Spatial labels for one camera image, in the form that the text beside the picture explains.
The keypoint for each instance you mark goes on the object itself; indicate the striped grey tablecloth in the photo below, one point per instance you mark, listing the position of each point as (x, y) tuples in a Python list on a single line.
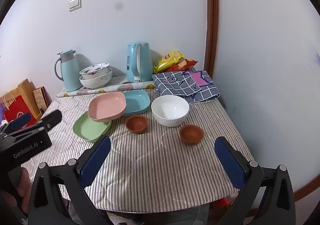
[(155, 165)]

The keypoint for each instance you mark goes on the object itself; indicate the light blue electric kettle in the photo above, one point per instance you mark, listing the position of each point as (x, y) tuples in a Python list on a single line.
[(138, 62)]

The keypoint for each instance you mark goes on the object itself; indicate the light blue thermos jug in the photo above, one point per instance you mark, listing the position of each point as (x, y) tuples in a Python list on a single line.
[(70, 72)]

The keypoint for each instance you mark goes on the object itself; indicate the brown wooden baseboard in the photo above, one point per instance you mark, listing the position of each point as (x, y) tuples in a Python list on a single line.
[(307, 191)]

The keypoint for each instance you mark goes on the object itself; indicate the brown paper bag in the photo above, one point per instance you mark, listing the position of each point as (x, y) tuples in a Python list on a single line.
[(25, 90)]

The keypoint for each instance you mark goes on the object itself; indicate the folded grey checked cloth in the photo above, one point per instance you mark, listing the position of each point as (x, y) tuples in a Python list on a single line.
[(175, 84)]

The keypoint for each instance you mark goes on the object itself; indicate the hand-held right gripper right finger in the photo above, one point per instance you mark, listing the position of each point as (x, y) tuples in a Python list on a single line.
[(231, 165)]

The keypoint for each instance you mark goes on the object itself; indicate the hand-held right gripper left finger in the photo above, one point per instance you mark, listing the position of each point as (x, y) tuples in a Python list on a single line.
[(96, 160)]

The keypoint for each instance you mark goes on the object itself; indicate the pink plate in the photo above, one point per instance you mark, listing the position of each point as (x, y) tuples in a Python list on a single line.
[(107, 106)]

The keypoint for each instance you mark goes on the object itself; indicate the person's left hand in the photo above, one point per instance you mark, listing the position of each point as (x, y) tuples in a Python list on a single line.
[(25, 190)]

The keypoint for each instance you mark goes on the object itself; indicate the red chips bag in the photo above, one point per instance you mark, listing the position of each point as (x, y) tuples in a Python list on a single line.
[(183, 64)]

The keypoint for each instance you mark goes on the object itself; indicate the small brown bowl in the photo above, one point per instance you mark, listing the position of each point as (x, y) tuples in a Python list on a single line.
[(191, 133), (136, 123)]

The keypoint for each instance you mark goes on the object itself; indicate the white light switch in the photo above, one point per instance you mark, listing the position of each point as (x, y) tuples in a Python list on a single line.
[(75, 3)]

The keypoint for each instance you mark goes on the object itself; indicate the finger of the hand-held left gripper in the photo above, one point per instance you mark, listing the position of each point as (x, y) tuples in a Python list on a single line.
[(50, 120), (18, 121)]

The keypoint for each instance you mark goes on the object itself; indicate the green plate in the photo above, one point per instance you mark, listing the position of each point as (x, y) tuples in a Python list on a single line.
[(87, 130)]

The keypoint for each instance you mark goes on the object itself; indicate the white bowl with grey flowers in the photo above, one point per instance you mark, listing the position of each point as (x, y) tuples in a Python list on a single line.
[(96, 82)]

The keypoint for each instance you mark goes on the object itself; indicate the floral oilcloth mat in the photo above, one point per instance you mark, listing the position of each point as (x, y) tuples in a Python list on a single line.
[(120, 87)]

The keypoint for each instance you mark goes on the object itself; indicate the blue plate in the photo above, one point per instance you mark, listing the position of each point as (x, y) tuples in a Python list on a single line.
[(137, 101)]

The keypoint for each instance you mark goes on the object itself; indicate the brown wooden door frame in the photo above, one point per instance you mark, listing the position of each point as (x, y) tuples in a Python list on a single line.
[(212, 14)]

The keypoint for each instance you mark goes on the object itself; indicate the yellow chips bag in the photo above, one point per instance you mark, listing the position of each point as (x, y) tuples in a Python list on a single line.
[(167, 61)]

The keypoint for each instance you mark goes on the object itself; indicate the red paper bag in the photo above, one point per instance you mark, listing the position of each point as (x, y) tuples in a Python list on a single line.
[(17, 112)]

